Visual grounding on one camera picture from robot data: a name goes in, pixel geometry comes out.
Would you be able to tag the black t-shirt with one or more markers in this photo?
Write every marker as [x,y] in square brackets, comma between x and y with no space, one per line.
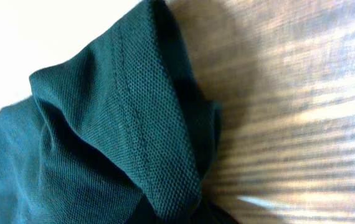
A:
[120,133]

